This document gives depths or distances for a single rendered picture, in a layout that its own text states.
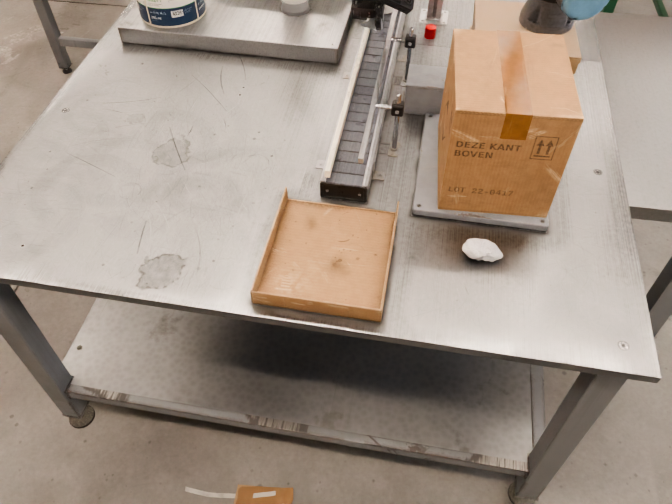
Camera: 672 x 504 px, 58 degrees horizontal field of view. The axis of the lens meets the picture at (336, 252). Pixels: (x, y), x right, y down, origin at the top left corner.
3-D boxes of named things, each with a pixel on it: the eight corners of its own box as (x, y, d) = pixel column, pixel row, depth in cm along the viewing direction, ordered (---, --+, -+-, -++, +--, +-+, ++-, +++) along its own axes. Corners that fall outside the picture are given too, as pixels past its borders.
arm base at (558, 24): (514, 8, 179) (522, -26, 171) (565, 8, 178) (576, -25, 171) (524, 35, 169) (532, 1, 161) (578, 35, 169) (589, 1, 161)
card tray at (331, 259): (286, 199, 140) (285, 186, 137) (398, 213, 137) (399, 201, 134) (252, 303, 121) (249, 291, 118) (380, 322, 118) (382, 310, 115)
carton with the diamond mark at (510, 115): (437, 125, 155) (453, 27, 134) (533, 132, 153) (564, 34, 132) (437, 209, 135) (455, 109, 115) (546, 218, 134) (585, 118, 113)
